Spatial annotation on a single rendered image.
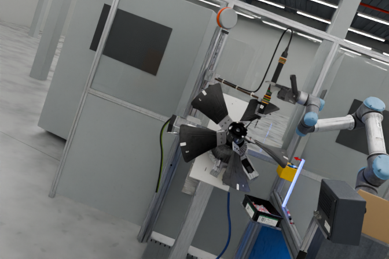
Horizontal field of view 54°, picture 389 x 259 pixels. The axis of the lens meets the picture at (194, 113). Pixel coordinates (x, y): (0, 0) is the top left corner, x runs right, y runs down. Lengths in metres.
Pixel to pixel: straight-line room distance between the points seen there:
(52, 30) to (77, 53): 3.27
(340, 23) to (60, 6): 5.05
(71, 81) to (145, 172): 1.93
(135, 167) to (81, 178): 0.47
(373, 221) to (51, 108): 3.79
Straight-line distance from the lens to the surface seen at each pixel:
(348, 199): 1.64
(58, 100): 4.85
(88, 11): 4.71
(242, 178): 2.25
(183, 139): 2.22
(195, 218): 2.59
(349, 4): 6.59
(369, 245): 2.21
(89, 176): 3.33
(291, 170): 2.65
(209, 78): 2.77
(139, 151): 3.15
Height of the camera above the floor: 1.55
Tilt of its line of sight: 8 degrees down
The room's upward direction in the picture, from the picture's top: 21 degrees clockwise
